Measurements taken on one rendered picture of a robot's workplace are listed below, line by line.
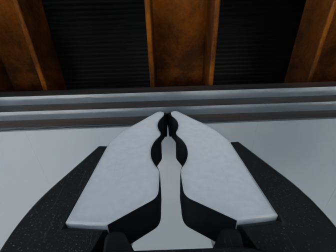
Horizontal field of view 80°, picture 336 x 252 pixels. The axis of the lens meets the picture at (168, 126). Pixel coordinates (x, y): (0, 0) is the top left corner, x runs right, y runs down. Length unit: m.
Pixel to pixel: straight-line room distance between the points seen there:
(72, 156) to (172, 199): 0.09
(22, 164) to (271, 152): 0.19
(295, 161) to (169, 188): 0.10
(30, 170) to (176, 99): 0.13
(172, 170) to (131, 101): 0.06
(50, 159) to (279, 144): 0.17
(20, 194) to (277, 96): 0.23
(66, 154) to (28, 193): 0.06
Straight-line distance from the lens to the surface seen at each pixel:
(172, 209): 0.20
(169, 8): 0.29
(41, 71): 0.30
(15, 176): 0.20
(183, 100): 0.16
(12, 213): 0.24
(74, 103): 0.17
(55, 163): 0.18
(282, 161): 0.18
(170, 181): 0.17
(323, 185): 0.22
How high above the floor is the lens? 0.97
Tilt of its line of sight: 60 degrees down
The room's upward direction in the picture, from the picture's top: 177 degrees clockwise
